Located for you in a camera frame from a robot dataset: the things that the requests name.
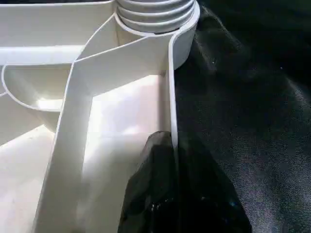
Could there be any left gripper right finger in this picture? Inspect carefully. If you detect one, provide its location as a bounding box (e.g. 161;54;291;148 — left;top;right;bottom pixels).
174;133;252;233

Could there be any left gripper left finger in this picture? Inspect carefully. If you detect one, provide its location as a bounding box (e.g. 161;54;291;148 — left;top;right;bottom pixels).
118;130;176;233

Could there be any white plastic table top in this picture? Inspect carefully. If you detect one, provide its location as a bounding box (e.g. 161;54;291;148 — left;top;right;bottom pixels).
0;0;201;233

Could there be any white plastic table leg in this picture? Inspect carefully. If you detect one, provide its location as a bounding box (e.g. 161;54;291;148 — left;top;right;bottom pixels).
116;0;196;33

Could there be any black work mat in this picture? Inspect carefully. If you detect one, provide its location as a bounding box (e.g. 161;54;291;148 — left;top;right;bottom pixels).
173;0;311;233

